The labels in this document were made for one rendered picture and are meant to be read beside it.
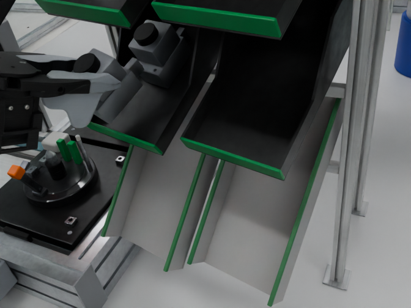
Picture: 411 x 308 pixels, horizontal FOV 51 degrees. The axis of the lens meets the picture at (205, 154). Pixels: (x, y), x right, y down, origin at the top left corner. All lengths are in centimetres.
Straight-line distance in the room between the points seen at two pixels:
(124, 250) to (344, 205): 40
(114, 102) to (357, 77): 28
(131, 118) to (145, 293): 35
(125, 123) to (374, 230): 51
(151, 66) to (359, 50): 25
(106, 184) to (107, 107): 35
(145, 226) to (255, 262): 18
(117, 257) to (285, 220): 34
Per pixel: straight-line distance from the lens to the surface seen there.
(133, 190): 70
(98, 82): 47
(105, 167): 89
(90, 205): 82
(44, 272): 76
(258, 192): 61
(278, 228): 60
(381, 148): 104
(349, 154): 59
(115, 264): 80
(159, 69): 55
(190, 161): 65
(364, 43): 49
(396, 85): 127
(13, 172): 80
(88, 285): 76
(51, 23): 198
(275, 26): 36
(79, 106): 48
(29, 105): 46
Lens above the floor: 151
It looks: 39 degrees down
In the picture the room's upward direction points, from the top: 10 degrees counter-clockwise
